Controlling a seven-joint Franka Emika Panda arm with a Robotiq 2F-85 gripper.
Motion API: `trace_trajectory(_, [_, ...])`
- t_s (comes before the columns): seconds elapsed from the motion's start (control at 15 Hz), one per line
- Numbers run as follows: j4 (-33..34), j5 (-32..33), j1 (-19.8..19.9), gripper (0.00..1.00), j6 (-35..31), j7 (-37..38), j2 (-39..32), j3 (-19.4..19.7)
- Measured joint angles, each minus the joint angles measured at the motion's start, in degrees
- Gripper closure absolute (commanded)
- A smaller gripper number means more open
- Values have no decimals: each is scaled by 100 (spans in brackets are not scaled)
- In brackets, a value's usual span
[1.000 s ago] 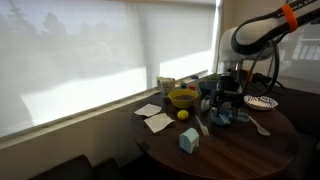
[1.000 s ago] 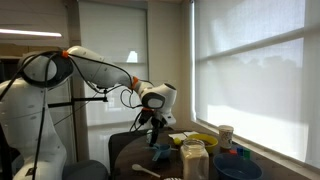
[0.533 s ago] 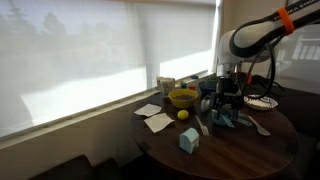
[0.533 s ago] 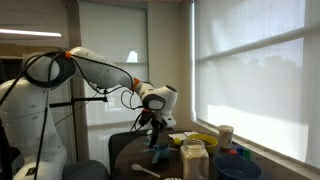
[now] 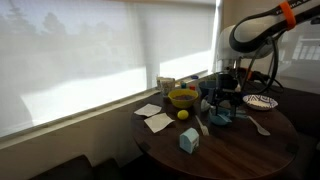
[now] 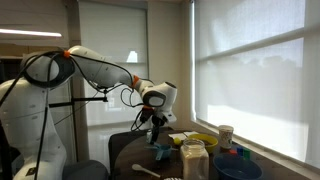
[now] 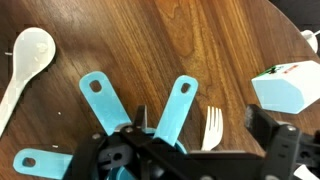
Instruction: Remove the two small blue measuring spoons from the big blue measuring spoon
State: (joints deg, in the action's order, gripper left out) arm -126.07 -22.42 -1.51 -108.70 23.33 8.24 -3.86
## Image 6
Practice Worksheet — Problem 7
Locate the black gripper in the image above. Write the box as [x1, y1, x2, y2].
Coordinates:
[151, 114, 166, 145]

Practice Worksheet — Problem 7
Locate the big blue measuring spoon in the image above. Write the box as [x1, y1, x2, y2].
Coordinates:
[152, 143, 180, 157]

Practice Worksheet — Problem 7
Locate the small blue measuring spoon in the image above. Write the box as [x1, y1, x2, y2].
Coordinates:
[155, 149, 165, 161]

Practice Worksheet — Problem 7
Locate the white plastic spoon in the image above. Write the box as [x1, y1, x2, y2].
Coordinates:
[131, 163, 162, 179]

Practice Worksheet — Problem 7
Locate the white paper napkin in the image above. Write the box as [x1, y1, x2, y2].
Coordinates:
[183, 130, 200, 137]
[168, 132, 188, 141]

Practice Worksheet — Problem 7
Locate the glass jar of rice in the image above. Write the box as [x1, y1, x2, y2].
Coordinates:
[179, 138, 210, 180]

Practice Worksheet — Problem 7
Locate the yellow bowl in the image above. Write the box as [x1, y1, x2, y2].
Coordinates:
[187, 133, 219, 154]

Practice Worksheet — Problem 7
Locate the printed paper cup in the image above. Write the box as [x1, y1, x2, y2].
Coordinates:
[218, 124, 235, 150]

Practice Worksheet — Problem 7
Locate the grey padded seat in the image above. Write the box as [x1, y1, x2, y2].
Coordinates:
[62, 159, 109, 180]

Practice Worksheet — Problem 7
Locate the dark blue bowl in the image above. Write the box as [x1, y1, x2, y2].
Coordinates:
[212, 152, 264, 180]

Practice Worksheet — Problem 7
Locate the narrow white window blind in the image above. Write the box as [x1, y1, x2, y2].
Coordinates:
[79, 1, 148, 127]

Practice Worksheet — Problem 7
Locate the large white window blind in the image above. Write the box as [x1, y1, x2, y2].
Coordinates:
[194, 0, 320, 168]

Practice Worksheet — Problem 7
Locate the window sill ledge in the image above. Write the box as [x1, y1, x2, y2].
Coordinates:
[191, 118, 320, 180]

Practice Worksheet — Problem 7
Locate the long ceiling light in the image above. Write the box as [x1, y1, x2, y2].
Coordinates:
[0, 28, 63, 38]

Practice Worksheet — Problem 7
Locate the black robot wrist cable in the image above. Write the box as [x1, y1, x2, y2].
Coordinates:
[119, 85, 149, 132]

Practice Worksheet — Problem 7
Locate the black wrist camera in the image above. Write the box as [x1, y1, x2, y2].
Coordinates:
[139, 106, 154, 124]

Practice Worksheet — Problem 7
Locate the black camera mount rod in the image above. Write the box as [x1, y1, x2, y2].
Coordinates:
[49, 95, 109, 108]

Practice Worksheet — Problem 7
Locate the black robot body cable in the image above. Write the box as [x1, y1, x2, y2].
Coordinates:
[0, 49, 76, 180]

